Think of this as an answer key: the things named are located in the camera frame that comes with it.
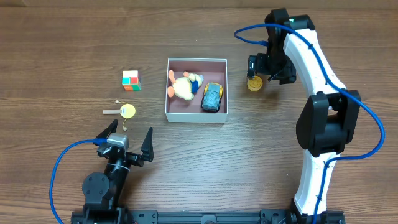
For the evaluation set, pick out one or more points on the golden mooncake toy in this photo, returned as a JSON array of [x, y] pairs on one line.
[[255, 84]]

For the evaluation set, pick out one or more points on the yellow rattle drum wooden handle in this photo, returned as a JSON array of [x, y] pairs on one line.
[[127, 111]]

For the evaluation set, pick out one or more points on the yellow grey toy truck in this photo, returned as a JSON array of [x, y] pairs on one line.
[[211, 100]]

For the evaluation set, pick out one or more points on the white box maroon interior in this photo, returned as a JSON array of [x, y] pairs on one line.
[[214, 70]]

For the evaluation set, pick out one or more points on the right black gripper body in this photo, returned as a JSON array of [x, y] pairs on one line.
[[254, 64]]

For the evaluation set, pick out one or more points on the colourful puzzle cube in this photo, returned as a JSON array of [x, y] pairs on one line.
[[131, 80]]

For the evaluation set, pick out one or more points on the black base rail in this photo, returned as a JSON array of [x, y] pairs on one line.
[[269, 216]]

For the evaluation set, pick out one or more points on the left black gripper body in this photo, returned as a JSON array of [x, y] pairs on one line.
[[128, 156]]

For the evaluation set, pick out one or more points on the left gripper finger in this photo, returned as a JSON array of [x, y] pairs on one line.
[[110, 129], [147, 146]]

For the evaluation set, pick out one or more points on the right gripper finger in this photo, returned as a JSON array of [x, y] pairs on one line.
[[273, 77], [251, 74]]

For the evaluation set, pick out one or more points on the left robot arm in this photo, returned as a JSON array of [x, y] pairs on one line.
[[102, 190]]

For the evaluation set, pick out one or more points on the white plush duck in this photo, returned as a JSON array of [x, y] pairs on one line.
[[184, 87]]

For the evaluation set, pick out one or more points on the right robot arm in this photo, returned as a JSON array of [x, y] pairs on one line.
[[328, 119]]

